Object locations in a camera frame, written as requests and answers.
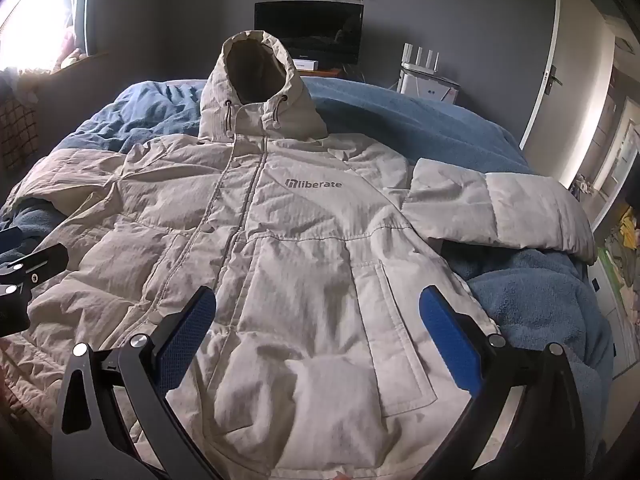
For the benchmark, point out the small white box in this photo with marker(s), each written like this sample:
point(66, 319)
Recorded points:
point(306, 64)

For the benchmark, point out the white router with antennas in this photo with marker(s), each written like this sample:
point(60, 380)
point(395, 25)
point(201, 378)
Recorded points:
point(420, 57)

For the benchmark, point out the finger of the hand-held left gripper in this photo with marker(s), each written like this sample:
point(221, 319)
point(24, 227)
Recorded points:
point(35, 262)

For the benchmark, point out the white door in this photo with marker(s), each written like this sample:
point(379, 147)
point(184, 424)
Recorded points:
point(575, 60)

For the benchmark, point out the orange wooden cabinet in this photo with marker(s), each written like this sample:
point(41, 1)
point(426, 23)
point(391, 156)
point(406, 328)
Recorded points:
point(327, 73)

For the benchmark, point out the blue fleece blanket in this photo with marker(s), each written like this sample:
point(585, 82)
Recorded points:
point(440, 130)

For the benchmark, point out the checked cloth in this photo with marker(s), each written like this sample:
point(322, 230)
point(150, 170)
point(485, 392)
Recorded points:
point(17, 132)

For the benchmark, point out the white appliance box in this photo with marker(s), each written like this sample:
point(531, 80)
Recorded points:
point(425, 85)

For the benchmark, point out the beige hooded puffer jacket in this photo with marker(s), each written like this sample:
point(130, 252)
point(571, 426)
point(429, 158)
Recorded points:
point(300, 260)

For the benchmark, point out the black monitor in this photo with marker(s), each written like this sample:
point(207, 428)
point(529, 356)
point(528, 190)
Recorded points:
point(307, 30)

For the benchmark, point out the grey curtain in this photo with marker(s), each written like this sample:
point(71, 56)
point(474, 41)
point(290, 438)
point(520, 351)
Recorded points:
point(87, 5)

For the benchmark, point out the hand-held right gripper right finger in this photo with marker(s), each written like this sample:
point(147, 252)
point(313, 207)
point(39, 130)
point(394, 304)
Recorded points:
point(445, 330)

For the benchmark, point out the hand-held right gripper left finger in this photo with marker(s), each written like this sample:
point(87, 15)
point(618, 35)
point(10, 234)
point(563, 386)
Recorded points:
point(192, 321)

